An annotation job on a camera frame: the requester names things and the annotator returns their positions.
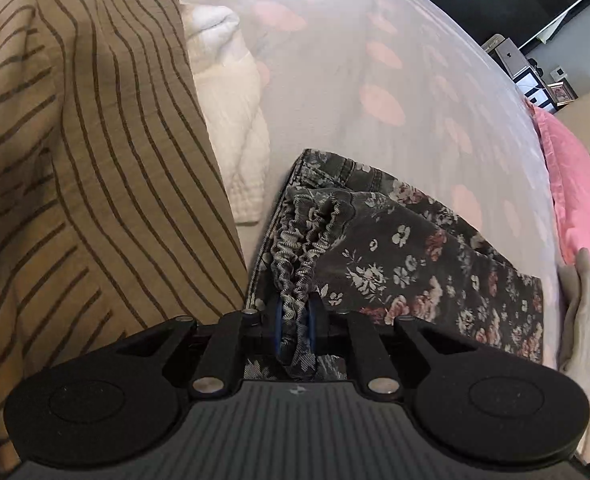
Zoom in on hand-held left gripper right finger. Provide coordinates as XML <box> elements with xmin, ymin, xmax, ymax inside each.
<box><xmin>308</xmin><ymin>291</ymin><xmax>482</xmax><ymax>402</ymax></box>

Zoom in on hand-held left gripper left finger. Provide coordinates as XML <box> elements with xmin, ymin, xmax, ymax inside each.
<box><xmin>117</xmin><ymin>295</ymin><xmax>284</xmax><ymax>402</ymax></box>

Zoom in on dark floral pants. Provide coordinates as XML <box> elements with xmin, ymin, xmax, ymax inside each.
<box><xmin>242</xmin><ymin>147</ymin><xmax>546</xmax><ymax>382</ymax></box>

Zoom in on white knit garment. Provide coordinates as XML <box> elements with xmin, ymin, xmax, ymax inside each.
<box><xmin>179</xmin><ymin>2</ymin><xmax>272</xmax><ymax>225</ymax></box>

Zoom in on tan striped garment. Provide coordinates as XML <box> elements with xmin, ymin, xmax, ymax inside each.
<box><xmin>0</xmin><ymin>0</ymin><xmax>249</xmax><ymax>480</ymax></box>

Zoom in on bed with pink dotted sheet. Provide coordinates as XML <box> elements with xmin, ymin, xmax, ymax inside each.
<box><xmin>177</xmin><ymin>0</ymin><xmax>564</xmax><ymax>377</ymax></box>

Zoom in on pink pillow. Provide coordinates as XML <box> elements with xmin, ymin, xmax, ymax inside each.
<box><xmin>525</xmin><ymin>100</ymin><xmax>590</xmax><ymax>282</ymax></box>

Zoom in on black and white picture frame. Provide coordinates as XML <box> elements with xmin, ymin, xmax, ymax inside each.
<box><xmin>516</xmin><ymin>67</ymin><xmax>560</xmax><ymax>113</ymax></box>

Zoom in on small ornate picture frame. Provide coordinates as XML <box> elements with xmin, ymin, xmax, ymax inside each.
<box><xmin>546</xmin><ymin>80</ymin><xmax>577</xmax><ymax>107</ymax></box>

